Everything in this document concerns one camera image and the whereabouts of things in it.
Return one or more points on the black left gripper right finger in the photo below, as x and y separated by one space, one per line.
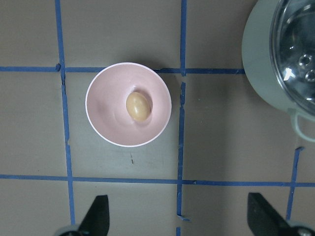
264 220

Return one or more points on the brown egg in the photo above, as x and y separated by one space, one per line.
137 106

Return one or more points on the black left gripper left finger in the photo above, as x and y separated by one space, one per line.
96 220

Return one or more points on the pink bowl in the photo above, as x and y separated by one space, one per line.
105 104

